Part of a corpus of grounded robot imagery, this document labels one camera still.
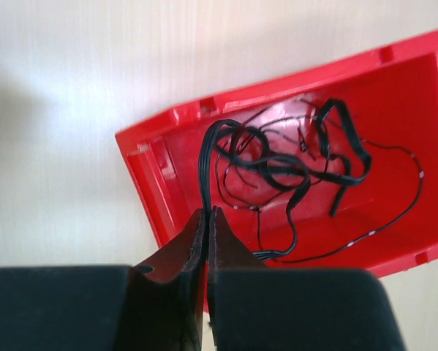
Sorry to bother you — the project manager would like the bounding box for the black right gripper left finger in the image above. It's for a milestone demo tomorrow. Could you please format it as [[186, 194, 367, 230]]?
[[0, 210, 206, 350]]

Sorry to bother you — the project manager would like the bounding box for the red plastic bin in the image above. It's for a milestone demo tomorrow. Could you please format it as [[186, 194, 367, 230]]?
[[114, 28, 438, 279]]

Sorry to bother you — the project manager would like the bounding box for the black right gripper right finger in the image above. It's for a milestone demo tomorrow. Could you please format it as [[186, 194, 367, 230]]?
[[208, 208, 405, 350]]

